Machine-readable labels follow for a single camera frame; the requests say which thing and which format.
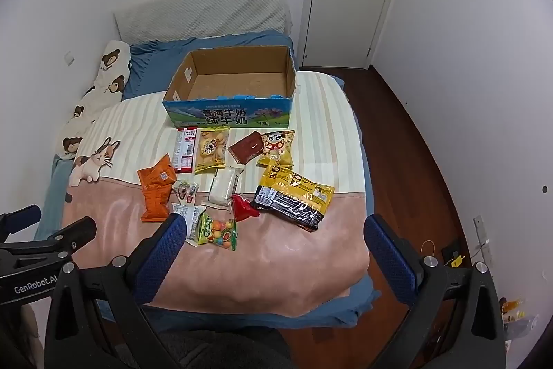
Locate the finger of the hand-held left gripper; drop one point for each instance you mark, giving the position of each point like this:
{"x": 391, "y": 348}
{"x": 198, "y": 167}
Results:
{"x": 73, "y": 235}
{"x": 23, "y": 217}

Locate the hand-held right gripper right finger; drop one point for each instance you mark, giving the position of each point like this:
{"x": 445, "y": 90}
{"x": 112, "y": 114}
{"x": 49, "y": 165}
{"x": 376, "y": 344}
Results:
{"x": 389, "y": 254}

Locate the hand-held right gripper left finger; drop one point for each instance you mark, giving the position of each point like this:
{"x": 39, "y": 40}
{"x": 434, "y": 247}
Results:
{"x": 162, "y": 252}

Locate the white printed snack packet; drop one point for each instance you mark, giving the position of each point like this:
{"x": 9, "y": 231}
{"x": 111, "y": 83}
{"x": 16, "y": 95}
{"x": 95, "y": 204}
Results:
{"x": 192, "y": 217}

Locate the green bag of colourful candies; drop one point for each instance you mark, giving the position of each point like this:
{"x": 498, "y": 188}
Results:
{"x": 218, "y": 233}

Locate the orange snack packet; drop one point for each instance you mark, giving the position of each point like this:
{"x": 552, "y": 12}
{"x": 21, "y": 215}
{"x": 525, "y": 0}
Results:
{"x": 156, "y": 191}

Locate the small clear candy packet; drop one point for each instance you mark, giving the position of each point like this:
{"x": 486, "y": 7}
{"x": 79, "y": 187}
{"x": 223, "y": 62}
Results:
{"x": 185, "y": 191}

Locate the small red snack packet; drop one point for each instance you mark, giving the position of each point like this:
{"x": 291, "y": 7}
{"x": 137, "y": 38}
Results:
{"x": 243, "y": 207}

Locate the red and white long packet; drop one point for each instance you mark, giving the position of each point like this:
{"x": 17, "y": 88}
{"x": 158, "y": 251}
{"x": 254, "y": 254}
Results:
{"x": 185, "y": 150}

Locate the black and yellow large bag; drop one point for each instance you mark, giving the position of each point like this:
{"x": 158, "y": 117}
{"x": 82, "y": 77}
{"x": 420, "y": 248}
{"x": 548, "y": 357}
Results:
{"x": 293, "y": 196}

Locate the yellow bread snack packet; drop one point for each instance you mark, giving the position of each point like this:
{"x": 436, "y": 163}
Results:
{"x": 211, "y": 150}

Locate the brown red snack packet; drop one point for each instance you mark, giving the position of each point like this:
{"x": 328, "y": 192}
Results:
{"x": 247, "y": 146}

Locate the yellow cartoon snack packet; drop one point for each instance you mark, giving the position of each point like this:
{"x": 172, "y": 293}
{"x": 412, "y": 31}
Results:
{"x": 277, "y": 148}

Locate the cardboard box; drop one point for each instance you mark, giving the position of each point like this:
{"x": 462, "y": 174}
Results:
{"x": 237, "y": 86}

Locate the light teal cloth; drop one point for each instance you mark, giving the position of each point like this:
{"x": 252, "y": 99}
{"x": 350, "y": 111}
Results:
{"x": 54, "y": 191}

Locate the yellow tag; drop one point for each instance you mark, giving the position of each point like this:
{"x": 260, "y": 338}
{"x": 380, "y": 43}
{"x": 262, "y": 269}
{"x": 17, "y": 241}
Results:
{"x": 456, "y": 262}

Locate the striped cat print blanket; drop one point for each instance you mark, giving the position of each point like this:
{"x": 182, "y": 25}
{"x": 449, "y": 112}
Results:
{"x": 281, "y": 265}

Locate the dark grey cloth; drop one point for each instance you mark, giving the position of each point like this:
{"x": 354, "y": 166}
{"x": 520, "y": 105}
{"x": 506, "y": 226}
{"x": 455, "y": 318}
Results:
{"x": 224, "y": 349}

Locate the small bottles on floor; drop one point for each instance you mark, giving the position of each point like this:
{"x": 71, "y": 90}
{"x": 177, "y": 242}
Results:
{"x": 516, "y": 315}

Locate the white bear print pillow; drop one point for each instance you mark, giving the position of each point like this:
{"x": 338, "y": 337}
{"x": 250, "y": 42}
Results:
{"x": 99, "y": 92}

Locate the blue bed sheet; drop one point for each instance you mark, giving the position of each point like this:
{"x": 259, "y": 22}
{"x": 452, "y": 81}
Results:
{"x": 151, "y": 62}

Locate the white wall socket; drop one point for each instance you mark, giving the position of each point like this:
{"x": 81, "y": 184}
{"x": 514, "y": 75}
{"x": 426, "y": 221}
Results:
{"x": 69, "y": 58}

